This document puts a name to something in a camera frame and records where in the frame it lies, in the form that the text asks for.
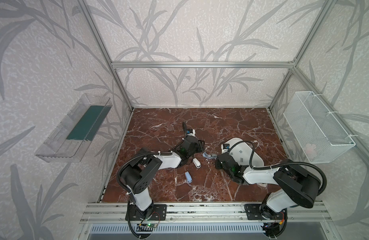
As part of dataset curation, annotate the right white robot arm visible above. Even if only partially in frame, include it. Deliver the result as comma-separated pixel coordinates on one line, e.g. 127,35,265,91
215,152,327,218

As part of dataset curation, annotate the aluminium frame crossbar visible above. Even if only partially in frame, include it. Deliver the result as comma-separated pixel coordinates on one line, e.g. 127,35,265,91
111,61,293,69

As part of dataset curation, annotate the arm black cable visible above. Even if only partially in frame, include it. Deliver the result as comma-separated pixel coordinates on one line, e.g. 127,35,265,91
227,140,327,196
116,121,188,193

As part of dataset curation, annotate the green pad in bin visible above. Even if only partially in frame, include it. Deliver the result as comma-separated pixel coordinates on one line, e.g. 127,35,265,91
67,105,111,141

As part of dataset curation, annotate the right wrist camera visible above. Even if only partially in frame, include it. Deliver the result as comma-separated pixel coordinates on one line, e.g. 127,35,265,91
221,143,230,154

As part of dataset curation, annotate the clear plastic wall bin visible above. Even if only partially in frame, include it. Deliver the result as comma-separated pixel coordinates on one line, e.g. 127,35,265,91
35,94,113,163

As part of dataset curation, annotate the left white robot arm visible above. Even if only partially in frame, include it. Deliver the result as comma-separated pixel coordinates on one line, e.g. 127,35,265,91
116,134,205,213

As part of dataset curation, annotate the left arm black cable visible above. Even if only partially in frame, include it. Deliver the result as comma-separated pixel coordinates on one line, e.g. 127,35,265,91
116,121,188,193

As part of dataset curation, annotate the pink item in basket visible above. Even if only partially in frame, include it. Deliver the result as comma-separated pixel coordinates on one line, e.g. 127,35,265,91
303,144,317,160

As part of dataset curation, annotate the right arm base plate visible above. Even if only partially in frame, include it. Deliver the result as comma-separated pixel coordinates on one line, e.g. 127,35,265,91
244,204,287,221

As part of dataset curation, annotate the white wire mesh basket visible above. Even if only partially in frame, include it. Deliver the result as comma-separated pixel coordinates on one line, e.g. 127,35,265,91
283,91,356,164

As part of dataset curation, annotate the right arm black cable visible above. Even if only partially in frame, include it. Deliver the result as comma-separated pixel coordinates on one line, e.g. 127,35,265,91
227,140,327,196

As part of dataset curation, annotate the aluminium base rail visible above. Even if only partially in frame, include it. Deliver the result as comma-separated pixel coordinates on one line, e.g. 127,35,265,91
80,202,332,224

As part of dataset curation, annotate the blue stapler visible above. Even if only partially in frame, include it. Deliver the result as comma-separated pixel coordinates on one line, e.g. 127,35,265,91
202,152,217,160
184,172,192,184
192,158,201,169

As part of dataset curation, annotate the white oval tray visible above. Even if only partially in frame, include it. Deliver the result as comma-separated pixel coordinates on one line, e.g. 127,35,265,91
224,138,252,166

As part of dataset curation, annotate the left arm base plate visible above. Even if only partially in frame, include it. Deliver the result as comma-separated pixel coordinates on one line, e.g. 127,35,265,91
126,204,167,221

